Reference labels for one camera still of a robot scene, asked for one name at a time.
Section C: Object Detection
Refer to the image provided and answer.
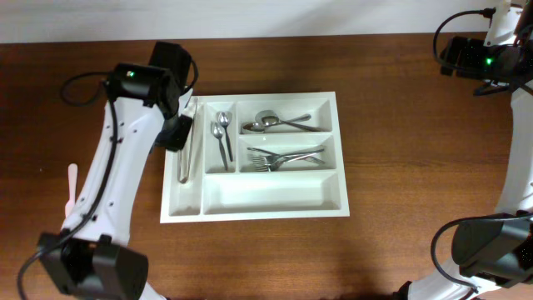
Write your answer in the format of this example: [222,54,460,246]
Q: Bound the large metal spoon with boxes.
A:
[241,114,311,134]

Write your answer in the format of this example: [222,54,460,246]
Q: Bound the white plastic knife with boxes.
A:
[64,163,78,217]

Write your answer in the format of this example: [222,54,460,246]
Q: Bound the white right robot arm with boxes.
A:
[392,1,532,300]

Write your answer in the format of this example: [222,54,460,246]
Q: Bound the white cutlery tray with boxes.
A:
[160,92,350,223]

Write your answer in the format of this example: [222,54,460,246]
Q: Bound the long metal tongs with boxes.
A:
[178,97,198,184]

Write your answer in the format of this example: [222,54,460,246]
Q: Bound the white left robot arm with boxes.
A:
[20,42,199,299]

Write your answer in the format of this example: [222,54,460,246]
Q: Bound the metal fork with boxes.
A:
[287,155,326,165]
[249,154,313,172]
[247,147,326,167]

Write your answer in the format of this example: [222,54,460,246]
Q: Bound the small metal teaspoon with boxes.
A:
[217,111,233,162]
[211,122,228,171]

